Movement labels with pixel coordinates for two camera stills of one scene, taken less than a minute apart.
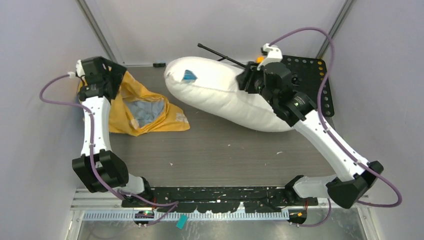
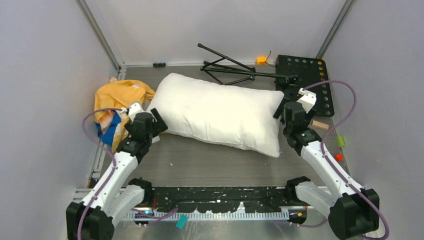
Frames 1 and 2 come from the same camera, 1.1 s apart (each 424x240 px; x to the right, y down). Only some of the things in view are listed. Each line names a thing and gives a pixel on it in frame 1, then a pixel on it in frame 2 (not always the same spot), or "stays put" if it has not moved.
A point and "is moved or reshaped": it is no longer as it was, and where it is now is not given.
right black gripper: (246, 78) to (309, 116)
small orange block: (259, 59) stays put
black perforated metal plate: (308, 75) stays put
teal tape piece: (182, 221) stays put
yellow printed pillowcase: (171, 118) is moved or reshaped
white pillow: (211, 87) is moved or reshaped
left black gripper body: (114, 77) to (153, 132)
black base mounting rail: (234, 199) stays put
